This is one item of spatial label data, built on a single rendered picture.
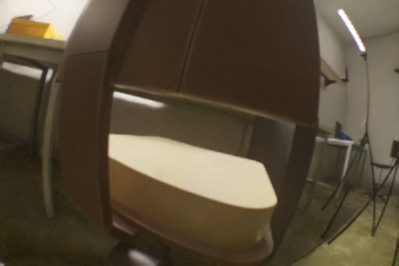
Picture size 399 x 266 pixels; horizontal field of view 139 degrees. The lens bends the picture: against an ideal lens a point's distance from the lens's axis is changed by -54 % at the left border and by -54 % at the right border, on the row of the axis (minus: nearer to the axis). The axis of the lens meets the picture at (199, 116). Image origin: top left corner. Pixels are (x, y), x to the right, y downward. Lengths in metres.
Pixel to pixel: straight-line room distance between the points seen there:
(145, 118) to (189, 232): 1.53
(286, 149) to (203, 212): 0.55
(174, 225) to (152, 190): 0.05
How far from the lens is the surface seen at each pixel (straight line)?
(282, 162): 0.69
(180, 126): 1.72
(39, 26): 1.10
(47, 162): 0.93
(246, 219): 0.18
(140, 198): 0.21
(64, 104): 0.16
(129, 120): 1.67
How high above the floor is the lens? 0.69
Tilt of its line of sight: 3 degrees up
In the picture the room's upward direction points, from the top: 13 degrees clockwise
